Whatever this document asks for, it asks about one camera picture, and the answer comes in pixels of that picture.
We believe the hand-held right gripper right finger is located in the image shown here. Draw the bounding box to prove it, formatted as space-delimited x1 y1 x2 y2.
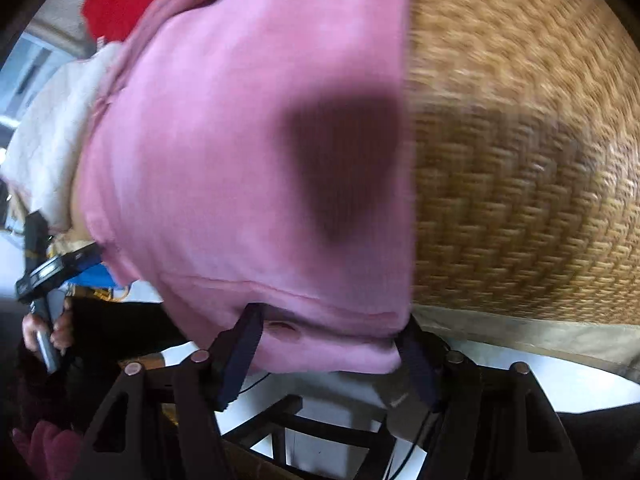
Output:
397 316 586 480

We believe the dark wooden stool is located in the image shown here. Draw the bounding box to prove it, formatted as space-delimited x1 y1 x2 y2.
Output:
150 394 401 480

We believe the blue plastic container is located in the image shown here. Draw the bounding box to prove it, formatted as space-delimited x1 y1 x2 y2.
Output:
70 262 128 303

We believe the woven bamboo mat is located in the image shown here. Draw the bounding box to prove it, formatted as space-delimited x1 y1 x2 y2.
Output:
406 0 640 377

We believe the pink garment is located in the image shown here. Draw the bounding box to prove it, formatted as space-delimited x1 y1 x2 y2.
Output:
70 0 418 376

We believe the person's left hand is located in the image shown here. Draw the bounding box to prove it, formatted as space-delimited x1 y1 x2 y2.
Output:
22 305 74 356

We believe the person's black clothing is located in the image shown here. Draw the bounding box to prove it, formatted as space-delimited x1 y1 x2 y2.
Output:
60 297 211 436

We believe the white quilted cushion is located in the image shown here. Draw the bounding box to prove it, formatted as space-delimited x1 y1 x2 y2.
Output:
0 42 123 233

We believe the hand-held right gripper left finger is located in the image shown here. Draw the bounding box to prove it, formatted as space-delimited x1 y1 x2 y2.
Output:
70 304 264 480

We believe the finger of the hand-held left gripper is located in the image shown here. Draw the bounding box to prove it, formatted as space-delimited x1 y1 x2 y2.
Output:
62 241 102 273

